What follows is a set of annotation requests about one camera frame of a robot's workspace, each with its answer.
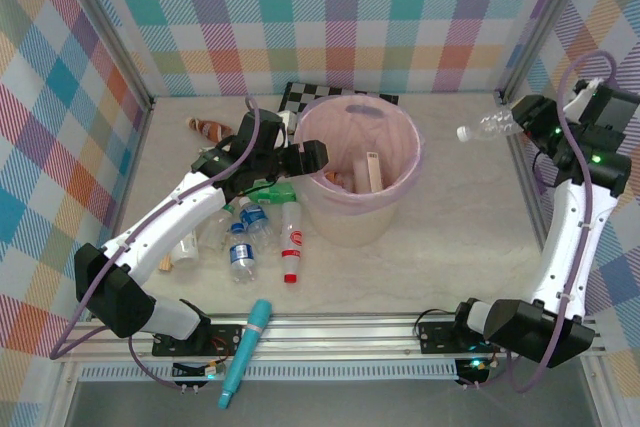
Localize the green plastic bottle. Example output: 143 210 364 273
247 183 298 206

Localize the blue label water bottle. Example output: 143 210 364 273
227 221 260 284
238 196 277 254

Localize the brown drink bottle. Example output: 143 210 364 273
185 116 235 143

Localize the white bottle red cap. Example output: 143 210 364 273
279 201 308 284

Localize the clear bottle white cap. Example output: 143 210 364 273
455 107 524 142

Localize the beige plastic bin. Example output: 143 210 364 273
293 96 427 248

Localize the black white checkerboard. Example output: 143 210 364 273
274 80 400 123

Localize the flat wooden stick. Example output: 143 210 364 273
365 151 384 193

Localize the teal marker pen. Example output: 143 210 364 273
216 298 274 410

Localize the small electronics board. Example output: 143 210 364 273
171 359 222 382
455 356 494 384

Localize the aluminium frame post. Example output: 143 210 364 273
57 0 156 111
497 0 599 103

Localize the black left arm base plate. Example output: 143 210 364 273
151 320 245 357

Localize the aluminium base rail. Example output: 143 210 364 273
53 314 604 364

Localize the white slotted cable duct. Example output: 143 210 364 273
78 364 460 382

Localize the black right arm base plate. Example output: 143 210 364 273
416 320 512 356

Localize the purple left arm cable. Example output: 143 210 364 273
49 95 261 392

